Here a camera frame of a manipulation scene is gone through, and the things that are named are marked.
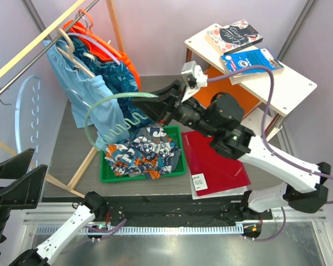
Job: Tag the white papers under folder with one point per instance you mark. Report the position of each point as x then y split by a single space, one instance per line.
198 184

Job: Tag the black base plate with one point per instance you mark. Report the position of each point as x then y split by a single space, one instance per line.
179 213

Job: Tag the wooden clothes rack frame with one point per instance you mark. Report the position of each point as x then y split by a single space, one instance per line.
61 143

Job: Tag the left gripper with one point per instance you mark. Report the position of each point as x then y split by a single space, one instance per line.
27 191

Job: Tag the orange folder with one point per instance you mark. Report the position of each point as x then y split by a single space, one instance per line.
244 98

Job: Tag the dark teal patterned shorts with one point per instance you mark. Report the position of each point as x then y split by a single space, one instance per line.
117 78

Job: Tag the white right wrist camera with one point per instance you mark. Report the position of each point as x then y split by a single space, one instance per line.
194 79

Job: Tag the beige hanger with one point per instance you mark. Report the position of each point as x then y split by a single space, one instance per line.
68 53

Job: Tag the light blue shorts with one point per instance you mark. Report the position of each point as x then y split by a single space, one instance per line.
80 89

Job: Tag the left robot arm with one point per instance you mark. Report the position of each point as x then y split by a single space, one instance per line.
91 208

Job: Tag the light blue hanger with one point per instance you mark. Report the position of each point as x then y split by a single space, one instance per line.
22 116

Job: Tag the blue cover book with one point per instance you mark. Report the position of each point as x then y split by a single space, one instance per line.
240 60

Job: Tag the mint green hanger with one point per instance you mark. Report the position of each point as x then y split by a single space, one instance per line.
104 121

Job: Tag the orange teal cartoon shorts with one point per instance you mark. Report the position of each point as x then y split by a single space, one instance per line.
149 152

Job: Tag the green plastic tray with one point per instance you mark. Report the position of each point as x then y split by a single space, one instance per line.
106 174

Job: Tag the lilac hanger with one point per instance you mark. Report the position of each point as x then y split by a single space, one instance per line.
107 52

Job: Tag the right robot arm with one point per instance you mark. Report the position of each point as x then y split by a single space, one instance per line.
302 188

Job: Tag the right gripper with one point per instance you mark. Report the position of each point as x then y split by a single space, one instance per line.
159 109

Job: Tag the floral cover book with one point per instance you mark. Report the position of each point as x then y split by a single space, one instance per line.
233 37

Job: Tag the red folder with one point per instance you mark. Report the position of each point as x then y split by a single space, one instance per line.
221 174

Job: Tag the metal clothes rail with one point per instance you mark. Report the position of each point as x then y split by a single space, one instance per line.
37 40

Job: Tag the orange hanger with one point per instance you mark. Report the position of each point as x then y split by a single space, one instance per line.
88 20

